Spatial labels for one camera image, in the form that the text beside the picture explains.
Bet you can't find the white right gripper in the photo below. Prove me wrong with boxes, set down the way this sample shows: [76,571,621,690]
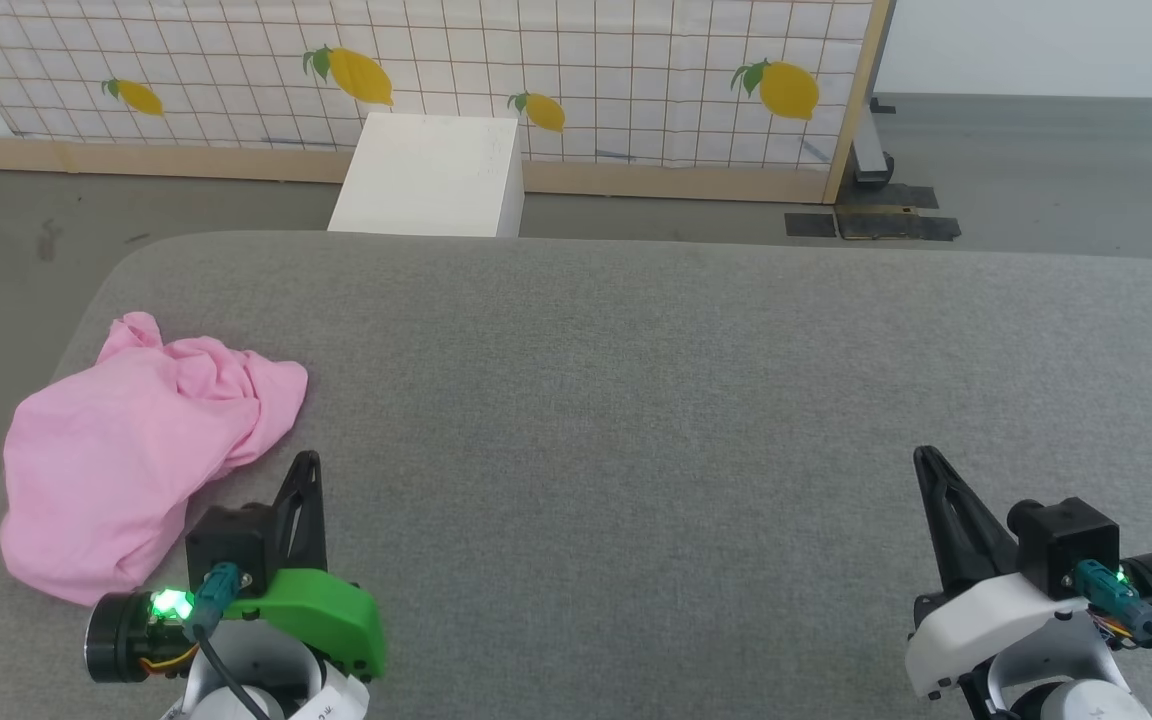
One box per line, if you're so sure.
[904,445,1089,699]

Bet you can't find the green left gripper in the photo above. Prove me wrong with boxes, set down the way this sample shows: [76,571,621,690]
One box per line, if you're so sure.
[224,450,388,683]

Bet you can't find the pink cloth shorts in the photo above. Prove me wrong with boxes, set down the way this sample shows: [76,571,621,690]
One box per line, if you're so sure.
[0,311,310,608]

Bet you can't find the large black floor tape patch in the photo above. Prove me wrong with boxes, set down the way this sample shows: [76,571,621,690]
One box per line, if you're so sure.
[833,183,963,242]

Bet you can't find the grey fabric sofa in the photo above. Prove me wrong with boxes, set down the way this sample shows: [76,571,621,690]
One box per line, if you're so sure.
[0,231,1152,720]

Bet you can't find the white box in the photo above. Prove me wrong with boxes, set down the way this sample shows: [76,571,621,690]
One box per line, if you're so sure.
[327,112,526,239]

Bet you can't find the grey metal partition foot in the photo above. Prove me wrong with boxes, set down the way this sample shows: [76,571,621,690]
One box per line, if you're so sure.
[853,94,898,187]

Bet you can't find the left black cable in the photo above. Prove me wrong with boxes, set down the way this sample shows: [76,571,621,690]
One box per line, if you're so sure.
[183,561,274,720]

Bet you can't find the black cable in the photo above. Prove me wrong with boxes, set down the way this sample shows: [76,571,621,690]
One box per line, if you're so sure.
[1074,559,1152,703]
[183,561,274,720]

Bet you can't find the right black cable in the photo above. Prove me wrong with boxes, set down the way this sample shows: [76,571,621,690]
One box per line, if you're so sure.
[1074,559,1152,703]

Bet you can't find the left white cable tag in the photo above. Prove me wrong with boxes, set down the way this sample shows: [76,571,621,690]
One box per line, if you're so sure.
[286,668,373,720]

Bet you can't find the wooden partition frame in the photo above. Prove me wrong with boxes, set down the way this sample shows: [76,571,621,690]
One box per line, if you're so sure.
[0,0,898,206]

